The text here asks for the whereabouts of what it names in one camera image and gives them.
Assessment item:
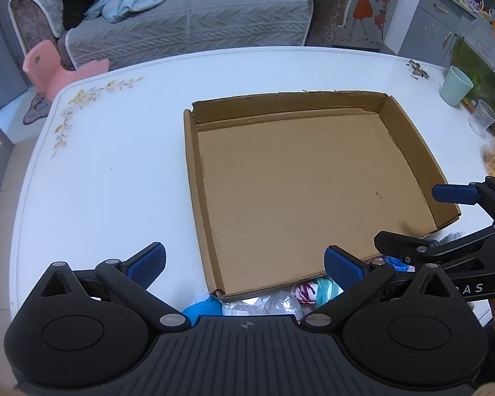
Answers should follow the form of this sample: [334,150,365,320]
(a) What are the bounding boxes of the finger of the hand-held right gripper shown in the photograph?
[373,222,495,265]
[432,177,495,225]

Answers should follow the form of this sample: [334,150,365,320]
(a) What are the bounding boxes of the shallow cardboard box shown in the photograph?
[183,90,463,300]

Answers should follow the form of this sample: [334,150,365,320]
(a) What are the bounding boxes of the teal knitted cloth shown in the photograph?
[315,276,345,307]

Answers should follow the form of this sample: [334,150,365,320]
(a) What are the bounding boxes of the grey cabinet with figure print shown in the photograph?
[334,0,405,50]

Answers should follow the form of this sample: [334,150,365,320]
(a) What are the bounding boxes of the butterfly shaped floor mat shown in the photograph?
[22,91,52,126]

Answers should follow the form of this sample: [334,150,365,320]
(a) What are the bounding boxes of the grey drawer cabinet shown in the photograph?
[398,0,479,69]

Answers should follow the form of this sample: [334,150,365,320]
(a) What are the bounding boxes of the green plastic cup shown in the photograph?
[439,66,474,107]

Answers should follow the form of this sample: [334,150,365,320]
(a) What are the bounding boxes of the pink plastic stool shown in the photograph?
[22,40,111,102]

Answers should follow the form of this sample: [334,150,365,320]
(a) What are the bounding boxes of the grey quilted sofa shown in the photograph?
[8,0,361,71]

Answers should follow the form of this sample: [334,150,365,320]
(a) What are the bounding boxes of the clear plastic bag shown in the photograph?
[220,289,304,318]

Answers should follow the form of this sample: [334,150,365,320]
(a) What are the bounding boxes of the white crinkled item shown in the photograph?
[439,230,467,245]

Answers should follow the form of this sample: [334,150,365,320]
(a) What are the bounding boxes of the blue cloth item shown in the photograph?
[183,297,224,326]

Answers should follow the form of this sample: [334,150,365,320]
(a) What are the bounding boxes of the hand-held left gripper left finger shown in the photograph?
[35,243,191,333]

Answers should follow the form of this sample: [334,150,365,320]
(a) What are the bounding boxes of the clear plastic cup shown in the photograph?
[468,99,495,137]

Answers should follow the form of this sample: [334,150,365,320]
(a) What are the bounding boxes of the glass fish tank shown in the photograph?
[449,18,495,112]

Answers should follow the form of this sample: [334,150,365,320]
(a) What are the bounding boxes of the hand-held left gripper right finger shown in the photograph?
[299,245,465,333]

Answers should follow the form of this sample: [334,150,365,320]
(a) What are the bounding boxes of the red and white ball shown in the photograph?
[295,281,319,307]

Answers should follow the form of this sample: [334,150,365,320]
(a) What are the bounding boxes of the blue plastic wrapper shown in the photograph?
[384,256,415,273]

